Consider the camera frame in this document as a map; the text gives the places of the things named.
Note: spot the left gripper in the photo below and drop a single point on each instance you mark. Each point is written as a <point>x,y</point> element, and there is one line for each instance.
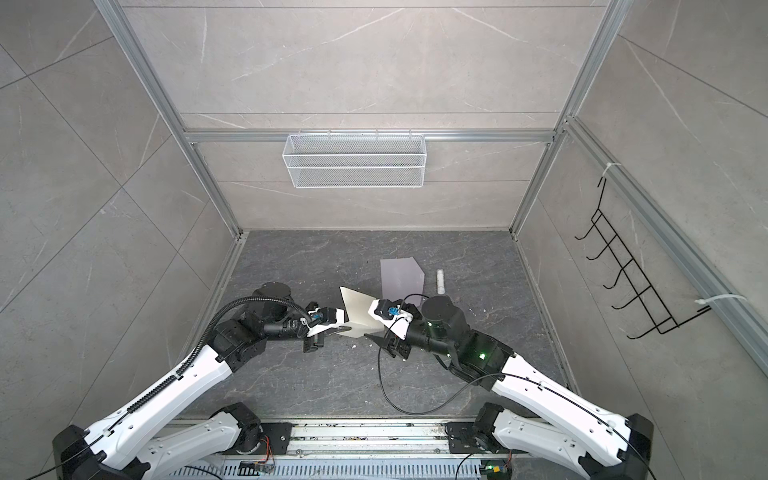
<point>314,342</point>

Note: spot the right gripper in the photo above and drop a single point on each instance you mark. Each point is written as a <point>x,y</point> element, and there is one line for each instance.
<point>400,347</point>

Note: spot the beige letter paper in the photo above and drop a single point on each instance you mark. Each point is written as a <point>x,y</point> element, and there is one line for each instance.
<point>359,320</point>

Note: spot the grey purple envelope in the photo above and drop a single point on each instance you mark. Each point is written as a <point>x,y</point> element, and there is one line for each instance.
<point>402,277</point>

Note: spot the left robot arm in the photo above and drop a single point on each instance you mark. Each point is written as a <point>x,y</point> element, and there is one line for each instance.
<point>125,444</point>

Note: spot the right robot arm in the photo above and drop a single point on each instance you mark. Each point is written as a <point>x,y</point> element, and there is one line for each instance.
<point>565,429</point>

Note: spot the white glue stick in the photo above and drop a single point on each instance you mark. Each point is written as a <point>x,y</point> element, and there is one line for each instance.
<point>440,282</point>

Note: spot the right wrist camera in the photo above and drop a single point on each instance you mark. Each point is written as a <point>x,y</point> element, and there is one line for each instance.
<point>395,317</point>

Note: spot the aluminium rail frame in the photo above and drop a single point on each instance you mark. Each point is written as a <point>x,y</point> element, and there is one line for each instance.
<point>372,441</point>

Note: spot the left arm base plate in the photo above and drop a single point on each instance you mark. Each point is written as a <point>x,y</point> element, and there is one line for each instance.
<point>277,434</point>

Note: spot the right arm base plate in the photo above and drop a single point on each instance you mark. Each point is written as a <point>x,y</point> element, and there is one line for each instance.
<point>461,438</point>

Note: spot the white vented cable duct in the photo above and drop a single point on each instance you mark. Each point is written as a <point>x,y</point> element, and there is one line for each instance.
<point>450,468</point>

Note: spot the black wire hook rack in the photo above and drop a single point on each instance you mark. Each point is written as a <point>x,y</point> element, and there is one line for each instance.
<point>632,274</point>

